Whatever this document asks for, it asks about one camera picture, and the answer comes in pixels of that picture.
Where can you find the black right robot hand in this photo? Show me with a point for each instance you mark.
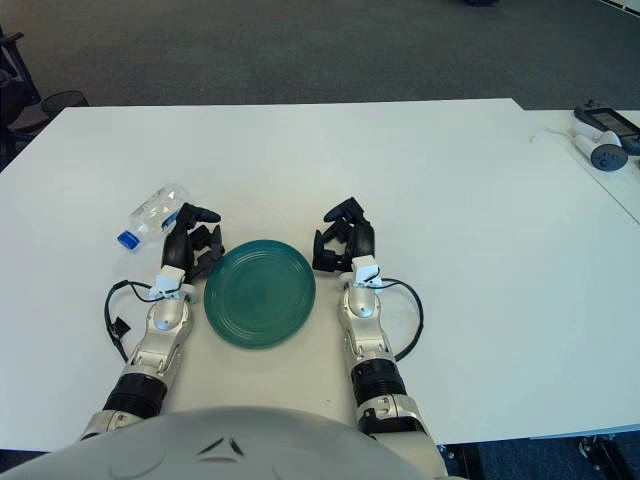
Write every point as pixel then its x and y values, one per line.
pixel 362 240

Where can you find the green round plate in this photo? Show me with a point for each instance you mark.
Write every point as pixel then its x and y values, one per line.
pixel 260 295

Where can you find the silver robot torso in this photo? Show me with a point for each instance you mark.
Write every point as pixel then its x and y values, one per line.
pixel 200 450

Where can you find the black table leg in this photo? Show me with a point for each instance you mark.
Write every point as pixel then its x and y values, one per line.
pixel 467 462

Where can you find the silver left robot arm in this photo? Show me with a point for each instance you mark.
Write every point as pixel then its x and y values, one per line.
pixel 165 315

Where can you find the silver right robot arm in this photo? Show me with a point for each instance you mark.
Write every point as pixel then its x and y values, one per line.
pixel 362 300

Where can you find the clear plastic bottle blue cap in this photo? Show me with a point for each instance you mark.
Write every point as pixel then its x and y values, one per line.
pixel 150 212

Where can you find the dark grey controller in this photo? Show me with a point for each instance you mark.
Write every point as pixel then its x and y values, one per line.
pixel 632 145

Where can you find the black handheld device with screen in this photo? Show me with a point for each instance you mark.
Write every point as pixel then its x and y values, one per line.
pixel 607 120

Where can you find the black office chair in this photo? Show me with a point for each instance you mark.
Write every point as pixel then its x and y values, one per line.
pixel 15 100

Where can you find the white grey VR controller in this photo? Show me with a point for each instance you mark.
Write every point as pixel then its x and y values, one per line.
pixel 607 157

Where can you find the black wheeled table base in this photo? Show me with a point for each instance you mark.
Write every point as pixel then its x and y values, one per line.
pixel 600 457

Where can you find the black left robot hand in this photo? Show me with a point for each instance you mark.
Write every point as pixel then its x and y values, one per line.
pixel 177 247

